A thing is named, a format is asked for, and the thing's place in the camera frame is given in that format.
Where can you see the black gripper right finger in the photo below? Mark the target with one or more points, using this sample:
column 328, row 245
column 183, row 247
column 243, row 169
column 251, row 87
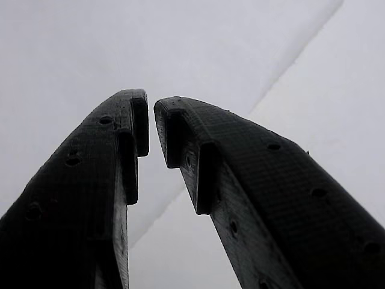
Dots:
column 270, row 195

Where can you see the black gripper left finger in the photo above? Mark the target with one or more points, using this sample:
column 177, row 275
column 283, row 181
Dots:
column 75, row 186

